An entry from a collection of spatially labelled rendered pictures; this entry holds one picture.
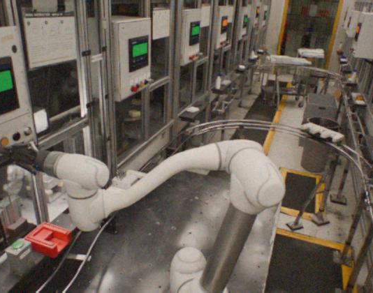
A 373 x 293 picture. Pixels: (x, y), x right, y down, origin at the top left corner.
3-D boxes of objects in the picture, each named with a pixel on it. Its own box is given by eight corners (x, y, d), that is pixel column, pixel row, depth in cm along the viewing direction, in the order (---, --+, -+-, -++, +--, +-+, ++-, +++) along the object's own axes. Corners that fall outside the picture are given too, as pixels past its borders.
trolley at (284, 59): (261, 105, 652) (269, 56, 610) (257, 97, 702) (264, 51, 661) (306, 108, 650) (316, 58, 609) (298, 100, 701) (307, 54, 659)
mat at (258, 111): (251, 203, 344) (251, 202, 344) (197, 190, 361) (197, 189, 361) (292, 82, 843) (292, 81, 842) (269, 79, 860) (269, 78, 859)
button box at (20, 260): (21, 276, 131) (16, 254, 125) (6, 270, 133) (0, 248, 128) (35, 263, 137) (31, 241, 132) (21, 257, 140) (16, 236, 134)
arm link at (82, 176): (52, 160, 103) (57, 194, 109) (93, 171, 99) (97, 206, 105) (73, 146, 112) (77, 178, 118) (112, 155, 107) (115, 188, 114)
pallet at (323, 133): (299, 134, 315) (301, 124, 311) (307, 131, 323) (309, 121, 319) (333, 148, 290) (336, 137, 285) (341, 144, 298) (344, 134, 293)
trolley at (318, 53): (318, 97, 731) (329, 52, 689) (292, 93, 741) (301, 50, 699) (313, 87, 805) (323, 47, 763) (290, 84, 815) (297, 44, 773)
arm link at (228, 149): (211, 134, 122) (225, 150, 110) (256, 130, 127) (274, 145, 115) (209, 165, 128) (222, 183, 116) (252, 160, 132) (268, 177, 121)
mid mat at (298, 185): (325, 224, 319) (325, 222, 318) (268, 210, 335) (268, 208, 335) (324, 176, 404) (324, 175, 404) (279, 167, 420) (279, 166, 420)
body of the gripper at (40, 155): (59, 169, 117) (39, 163, 119) (57, 147, 113) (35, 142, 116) (45, 178, 110) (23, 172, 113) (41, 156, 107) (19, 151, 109)
